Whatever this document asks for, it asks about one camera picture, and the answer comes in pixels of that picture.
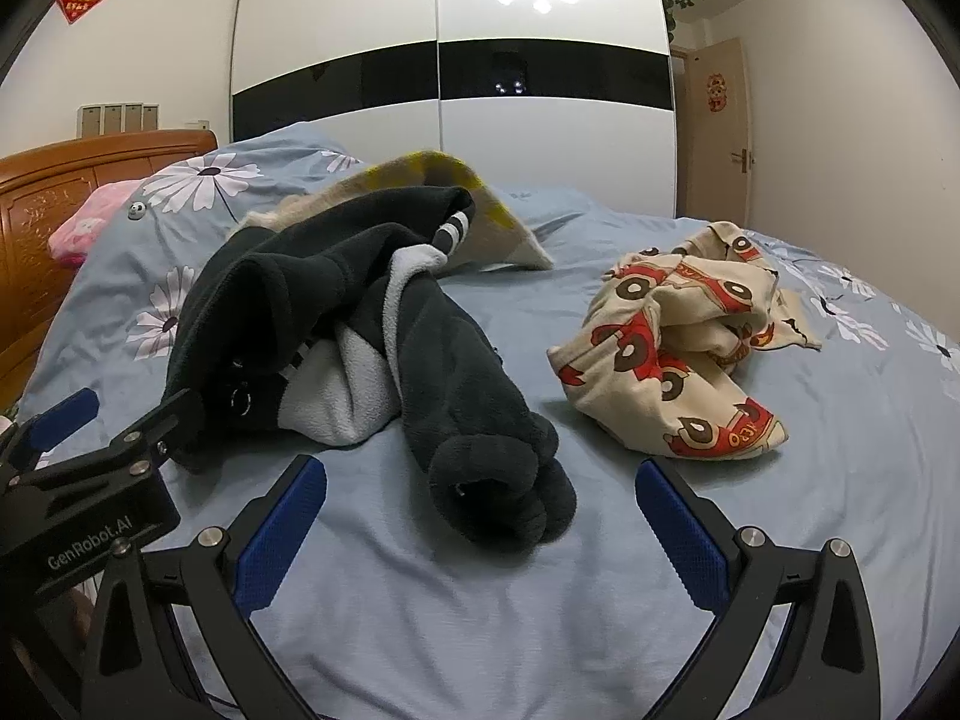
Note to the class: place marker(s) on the cream car-print pants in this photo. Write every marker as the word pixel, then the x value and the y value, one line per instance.
pixel 675 390

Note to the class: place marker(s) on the beige wall panel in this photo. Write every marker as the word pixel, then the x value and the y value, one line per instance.
pixel 118 118

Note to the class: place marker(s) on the yellow checkered cloth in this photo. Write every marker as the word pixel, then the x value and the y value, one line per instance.
pixel 495 232

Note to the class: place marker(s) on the red door decoration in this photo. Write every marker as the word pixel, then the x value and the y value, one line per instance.
pixel 718 92

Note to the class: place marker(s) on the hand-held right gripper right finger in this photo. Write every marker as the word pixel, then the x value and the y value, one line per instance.
pixel 682 532

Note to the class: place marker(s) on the pink pillow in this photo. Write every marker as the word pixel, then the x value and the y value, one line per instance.
pixel 90 223

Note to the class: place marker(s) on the blue floral bed sheet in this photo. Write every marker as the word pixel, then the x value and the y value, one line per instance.
pixel 525 615

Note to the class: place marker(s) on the dark grey fleece garment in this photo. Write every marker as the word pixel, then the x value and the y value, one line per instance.
pixel 450 360

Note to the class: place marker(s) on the wooden headboard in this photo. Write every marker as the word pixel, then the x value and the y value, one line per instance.
pixel 37 202

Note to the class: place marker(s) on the beige door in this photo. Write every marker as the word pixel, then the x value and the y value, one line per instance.
pixel 712 172

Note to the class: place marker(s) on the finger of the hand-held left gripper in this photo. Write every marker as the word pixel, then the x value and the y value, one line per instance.
pixel 169 420
pixel 67 410

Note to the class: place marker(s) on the white wardrobe with black band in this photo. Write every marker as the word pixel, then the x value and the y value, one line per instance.
pixel 337 15

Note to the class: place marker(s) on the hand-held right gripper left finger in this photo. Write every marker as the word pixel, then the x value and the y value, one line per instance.
pixel 281 525

